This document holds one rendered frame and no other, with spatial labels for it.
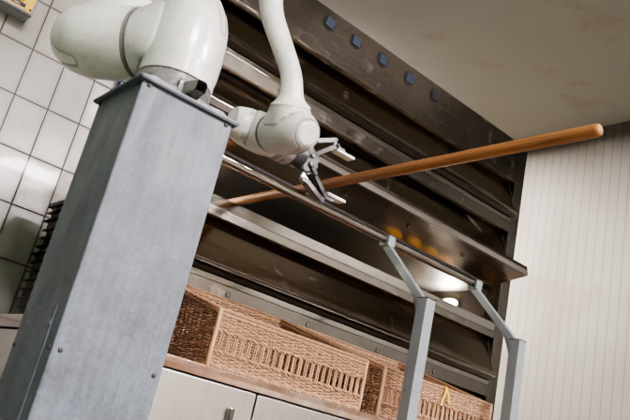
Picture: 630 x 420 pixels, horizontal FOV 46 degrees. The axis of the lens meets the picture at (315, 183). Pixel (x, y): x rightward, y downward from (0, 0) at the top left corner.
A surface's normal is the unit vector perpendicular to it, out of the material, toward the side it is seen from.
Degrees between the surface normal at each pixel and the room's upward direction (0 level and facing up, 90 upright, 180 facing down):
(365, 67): 90
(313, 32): 90
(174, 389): 90
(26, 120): 90
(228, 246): 70
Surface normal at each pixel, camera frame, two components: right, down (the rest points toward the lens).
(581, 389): -0.75, -0.38
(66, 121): 0.64, -0.13
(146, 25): -0.34, -0.39
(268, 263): 0.68, -0.44
